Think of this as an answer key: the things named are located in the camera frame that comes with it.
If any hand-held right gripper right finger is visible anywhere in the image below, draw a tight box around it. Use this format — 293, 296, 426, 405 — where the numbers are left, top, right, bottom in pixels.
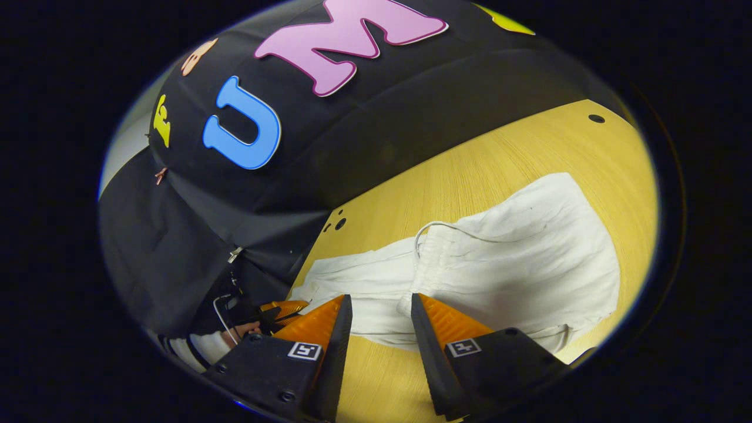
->
410, 292, 572, 422

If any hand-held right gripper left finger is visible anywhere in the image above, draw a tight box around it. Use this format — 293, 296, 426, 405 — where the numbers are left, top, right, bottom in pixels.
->
203, 294, 354, 422

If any black backdrop cloth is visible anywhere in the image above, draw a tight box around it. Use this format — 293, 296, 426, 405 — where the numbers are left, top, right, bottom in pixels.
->
99, 0, 638, 353

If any white cable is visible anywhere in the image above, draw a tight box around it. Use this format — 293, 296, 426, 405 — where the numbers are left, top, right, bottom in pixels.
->
213, 293, 243, 346

